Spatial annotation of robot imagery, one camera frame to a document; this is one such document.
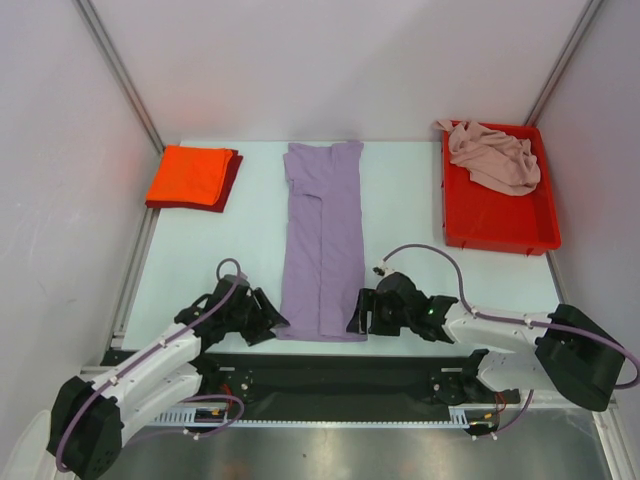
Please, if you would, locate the red plastic bin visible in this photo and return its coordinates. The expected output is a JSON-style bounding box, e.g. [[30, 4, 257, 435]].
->
[[441, 123, 562, 256]]

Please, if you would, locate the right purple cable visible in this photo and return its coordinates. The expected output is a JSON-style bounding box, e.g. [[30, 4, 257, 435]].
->
[[382, 243, 640, 441]]

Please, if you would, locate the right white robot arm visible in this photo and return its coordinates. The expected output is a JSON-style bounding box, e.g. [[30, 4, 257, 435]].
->
[[346, 272, 625, 412]]

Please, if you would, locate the folded orange t-shirt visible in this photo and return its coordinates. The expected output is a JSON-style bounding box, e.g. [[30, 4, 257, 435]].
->
[[145, 144, 235, 206]]

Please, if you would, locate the folded dark red t-shirt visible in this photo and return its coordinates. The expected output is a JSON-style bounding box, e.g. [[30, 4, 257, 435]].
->
[[145, 149, 244, 215]]

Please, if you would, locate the left aluminium corner post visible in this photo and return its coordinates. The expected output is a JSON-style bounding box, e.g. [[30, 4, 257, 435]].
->
[[72, 0, 165, 154]]

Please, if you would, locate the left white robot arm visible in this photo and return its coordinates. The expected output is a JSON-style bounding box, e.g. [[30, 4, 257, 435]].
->
[[46, 275, 288, 479]]

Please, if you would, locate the crumpled pink t-shirt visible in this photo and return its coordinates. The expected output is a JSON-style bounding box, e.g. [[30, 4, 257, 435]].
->
[[432, 120, 541, 197]]

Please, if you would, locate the aluminium frame rail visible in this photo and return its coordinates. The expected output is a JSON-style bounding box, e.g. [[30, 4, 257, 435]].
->
[[79, 362, 621, 412]]

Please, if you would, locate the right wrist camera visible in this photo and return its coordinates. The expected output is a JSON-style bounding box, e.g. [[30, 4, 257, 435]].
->
[[372, 260, 395, 278]]

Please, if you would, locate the right aluminium corner post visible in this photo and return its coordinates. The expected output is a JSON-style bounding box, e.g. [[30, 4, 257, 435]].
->
[[524, 0, 608, 126]]

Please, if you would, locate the white slotted cable duct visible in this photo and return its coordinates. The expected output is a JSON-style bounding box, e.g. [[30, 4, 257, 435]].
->
[[149, 403, 496, 429]]

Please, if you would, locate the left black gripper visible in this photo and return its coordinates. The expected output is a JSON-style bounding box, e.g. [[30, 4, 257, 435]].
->
[[226, 288, 288, 347]]

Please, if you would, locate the aluminium corner post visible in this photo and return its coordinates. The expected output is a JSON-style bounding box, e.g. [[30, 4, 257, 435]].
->
[[72, 0, 165, 154], [524, 0, 608, 126]]

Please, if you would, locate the purple t-shirt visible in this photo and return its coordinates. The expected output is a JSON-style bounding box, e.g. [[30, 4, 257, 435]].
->
[[277, 141, 365, 342]]

